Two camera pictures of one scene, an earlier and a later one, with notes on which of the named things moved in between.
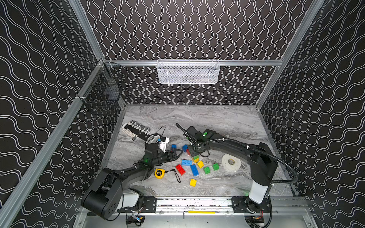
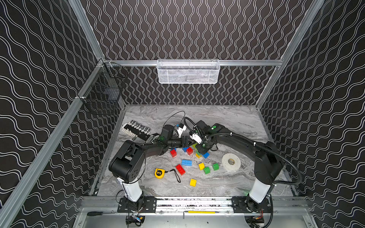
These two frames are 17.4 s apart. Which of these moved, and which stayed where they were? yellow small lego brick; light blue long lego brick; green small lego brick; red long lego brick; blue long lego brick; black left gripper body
Moved: black left gripper body; blue long lego brick
Stayed: light blue long lego brick; yellow small lego brick; green small lego brick; red long lego brick
